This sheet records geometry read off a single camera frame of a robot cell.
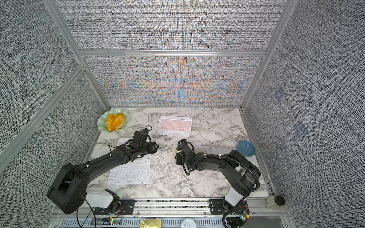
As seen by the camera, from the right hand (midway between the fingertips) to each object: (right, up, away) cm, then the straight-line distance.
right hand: (176, 156), depth 91 cm
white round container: (+6, -24, -26) cm, 36 cm away
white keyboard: (-24, -8, -5) cm, 25 cm away
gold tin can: (-11, -25, -25) cm, 37 cm away
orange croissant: (-44, +22, +10) cm, 50 cm away
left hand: (-11, +7, -4) cm, 13 cm away
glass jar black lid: (+48, -16, -23) cm, 55 cm away
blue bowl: (+47, +4, +4) cm, 47 cm away
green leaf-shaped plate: (-56, +21, +13) cm, 61 cm away
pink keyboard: (-2, +19, +15) cm, 24 cm away
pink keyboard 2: (-39, +8, +11) cm, 41 cm away
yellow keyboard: (-1, +3, +4) cm, 5 cm away
